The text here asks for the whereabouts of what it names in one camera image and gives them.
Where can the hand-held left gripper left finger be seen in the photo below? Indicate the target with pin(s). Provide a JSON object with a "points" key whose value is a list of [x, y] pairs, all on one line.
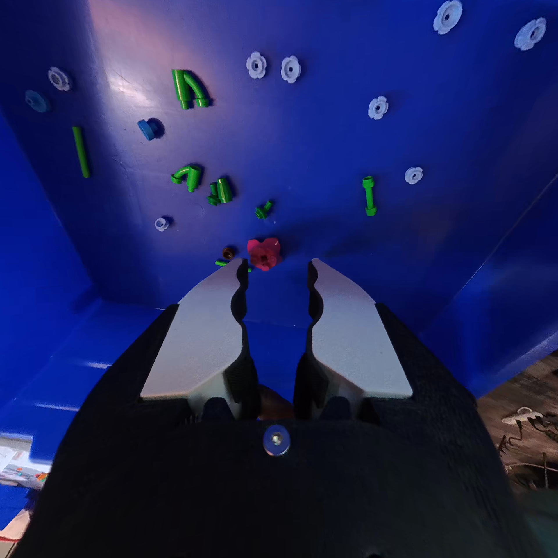
{"points": [[196, 349]]}

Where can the pale blue lego stud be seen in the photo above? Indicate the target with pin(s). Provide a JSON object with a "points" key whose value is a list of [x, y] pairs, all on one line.
{"points": [[162, 223], [58, 78]]}

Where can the scattered green lego stems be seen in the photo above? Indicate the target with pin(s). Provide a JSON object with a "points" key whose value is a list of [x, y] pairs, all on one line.
{"points": [[80, 153]]}

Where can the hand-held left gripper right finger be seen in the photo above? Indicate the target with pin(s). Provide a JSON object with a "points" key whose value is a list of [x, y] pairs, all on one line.
{"points": [[353, 349]]}

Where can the small blue lego stud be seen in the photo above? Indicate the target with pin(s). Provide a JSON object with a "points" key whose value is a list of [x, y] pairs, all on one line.
{"points": [[36, 100], [150, 129]]}

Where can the blue plastic bin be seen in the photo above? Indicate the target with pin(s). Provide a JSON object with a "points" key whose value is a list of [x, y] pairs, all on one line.
{"points": [[349, 218]]}

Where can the small brown lego stud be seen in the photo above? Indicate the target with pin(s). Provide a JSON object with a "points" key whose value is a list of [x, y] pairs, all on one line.
{"points": [[228, 253]]}

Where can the white lego flower stud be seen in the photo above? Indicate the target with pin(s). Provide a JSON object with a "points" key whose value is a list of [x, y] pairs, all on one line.
{"points": [[290, 69], [447, 16], [377, 107], [530, 33], [255, 64], [413, 175]]}

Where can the magenta lego flower piece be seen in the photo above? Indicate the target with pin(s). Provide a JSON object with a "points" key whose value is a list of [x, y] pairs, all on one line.
{"points": [[263, 253]]}

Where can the pile of white papers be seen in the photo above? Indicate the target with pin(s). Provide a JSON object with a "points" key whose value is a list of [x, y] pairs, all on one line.
{"points": [[22, 466]]}

